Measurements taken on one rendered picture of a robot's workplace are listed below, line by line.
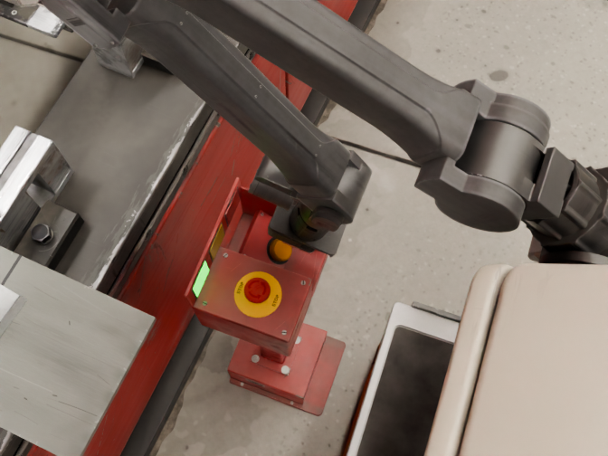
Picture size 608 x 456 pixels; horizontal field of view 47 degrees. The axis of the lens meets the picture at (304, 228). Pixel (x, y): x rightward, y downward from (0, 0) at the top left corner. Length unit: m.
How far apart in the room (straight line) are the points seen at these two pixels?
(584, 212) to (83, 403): 0.56
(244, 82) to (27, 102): 1.62
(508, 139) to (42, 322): 0.56
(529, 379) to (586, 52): 1.96
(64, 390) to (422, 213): 1.33
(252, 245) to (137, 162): 0.23
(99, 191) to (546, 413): 0.75
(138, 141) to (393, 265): 1.01
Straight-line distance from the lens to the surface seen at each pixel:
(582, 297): 0.49
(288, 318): 1.05
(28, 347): 0.87
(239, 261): 1.08
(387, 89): 0.57
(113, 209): 1.03
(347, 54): 0.56
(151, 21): 0.62
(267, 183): 0.86
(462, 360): 0.51
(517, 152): 0.62
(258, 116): 0.70
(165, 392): 1.80
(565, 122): 2.22
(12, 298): 0.89
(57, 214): 1.02
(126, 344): 0.84
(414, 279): 1.90
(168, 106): 1.10
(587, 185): 0.66
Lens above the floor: 1.80
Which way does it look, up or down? 69 degrees down
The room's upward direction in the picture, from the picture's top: 1 degrees clockwise
